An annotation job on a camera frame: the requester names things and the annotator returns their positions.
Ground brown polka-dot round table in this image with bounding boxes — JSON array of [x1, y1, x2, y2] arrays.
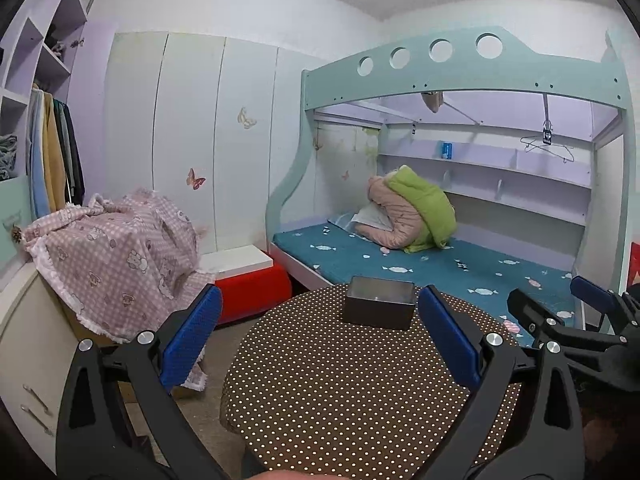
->
[[220, 282, 536, 480]]

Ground purple open shelf unit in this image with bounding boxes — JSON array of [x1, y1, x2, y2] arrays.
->
[[0, 0, 117, 283]]

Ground light blue hanging garment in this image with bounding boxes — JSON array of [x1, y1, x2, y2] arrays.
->
[[27, 90, 51, 217]]

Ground black hanging garment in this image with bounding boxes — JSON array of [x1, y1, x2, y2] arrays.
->
[[62, 102, 86, 206]]

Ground teal bunk bed frame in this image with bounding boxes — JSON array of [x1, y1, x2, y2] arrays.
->
[[265, 25, 632, 331]]

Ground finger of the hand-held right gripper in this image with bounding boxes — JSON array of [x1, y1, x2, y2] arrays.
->
[[507, 287, 621, 356], [570, 275, 640, 333]]

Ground green padded jacket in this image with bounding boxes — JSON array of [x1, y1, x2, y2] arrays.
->
[[387, 166, 457, 254]]

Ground white wardrobe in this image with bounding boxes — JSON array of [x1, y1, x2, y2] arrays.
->
[[107, 31, 311, 256]]

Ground light blue pillow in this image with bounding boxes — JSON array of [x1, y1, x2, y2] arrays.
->
[[327, 212, 358, 233]]

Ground wire clothes hanger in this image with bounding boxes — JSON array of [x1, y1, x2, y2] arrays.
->
[[520, 135, 575, 163]]

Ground white flat box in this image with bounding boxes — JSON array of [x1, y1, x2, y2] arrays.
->
[[197, 246, 274, 273]]

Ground grey folded clothes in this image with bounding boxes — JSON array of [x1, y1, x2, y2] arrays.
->
[[0, 134, 18, 181]]

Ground blue candy print bedsheet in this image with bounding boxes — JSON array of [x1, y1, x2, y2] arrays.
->
[[274, 212, 586, 332]]

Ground red storage stool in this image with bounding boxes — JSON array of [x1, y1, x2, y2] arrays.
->
[[212, 265, 292, 326]]

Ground silver metal tin box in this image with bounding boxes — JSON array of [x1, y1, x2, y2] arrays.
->
[[342, 276, 417, 331]]

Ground pink checked bear blanket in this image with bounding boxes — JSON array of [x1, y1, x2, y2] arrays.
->
[[22, 187, 216, 392]]

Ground person's right forearm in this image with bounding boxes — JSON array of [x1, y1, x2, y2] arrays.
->
[[582, 390, 640, 480]]

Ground mustard hanging garment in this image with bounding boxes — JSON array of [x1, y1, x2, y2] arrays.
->
[[42, 92, 67, 211]]

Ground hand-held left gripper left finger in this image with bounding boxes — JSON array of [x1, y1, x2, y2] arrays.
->
[[56, 284, 231, 480]]

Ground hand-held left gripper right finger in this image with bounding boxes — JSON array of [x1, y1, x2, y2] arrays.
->
[[417, 284, 586, 480]]

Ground white drawer cabinet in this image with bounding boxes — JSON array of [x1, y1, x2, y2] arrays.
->
[[0, 270, 166, 476]]

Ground grey-green hanging garment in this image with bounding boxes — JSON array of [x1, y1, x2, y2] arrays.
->
[[52, 100, 72, 202]]

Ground pink padded jacket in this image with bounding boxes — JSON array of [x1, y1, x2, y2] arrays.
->
[[355, 170, 426, 248]]

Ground white pillow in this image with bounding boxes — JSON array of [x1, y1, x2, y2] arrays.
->
[[350, 205, 391, 233]]

